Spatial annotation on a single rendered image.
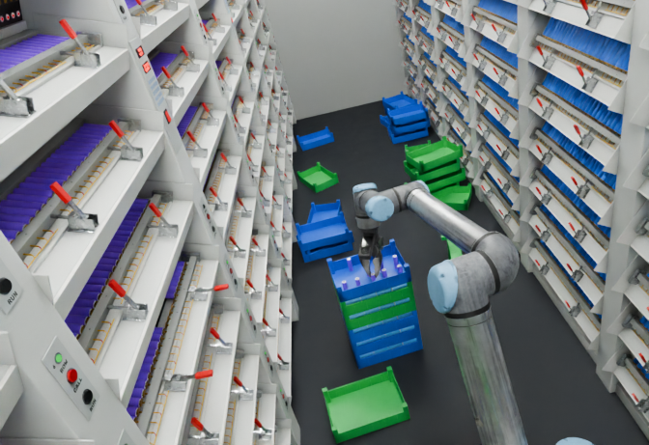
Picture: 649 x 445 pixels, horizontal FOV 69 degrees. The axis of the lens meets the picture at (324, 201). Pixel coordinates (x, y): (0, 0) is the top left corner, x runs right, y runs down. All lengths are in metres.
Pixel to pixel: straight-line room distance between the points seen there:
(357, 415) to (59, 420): 1.50
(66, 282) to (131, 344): 0.21
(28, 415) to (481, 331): 0.92
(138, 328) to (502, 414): 0.87
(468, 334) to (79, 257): 0.86
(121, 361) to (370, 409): 1.36
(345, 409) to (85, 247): 1.49
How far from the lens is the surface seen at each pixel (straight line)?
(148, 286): 1.02
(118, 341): 0.92
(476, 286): 1.20
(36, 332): 0.69
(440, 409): 2.05
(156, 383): 1.06
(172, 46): 1.88
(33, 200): 0.92
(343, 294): 1.90
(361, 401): 2.11
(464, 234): 1.38
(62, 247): 0.82
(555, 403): 2.09
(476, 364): 1.26
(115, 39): 1.17
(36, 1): 1.22
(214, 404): 1.28
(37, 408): 0.72
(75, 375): 0.73
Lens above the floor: 1.69
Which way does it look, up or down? 30 degrees down
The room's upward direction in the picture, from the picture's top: 15 degrees counter-clockwise
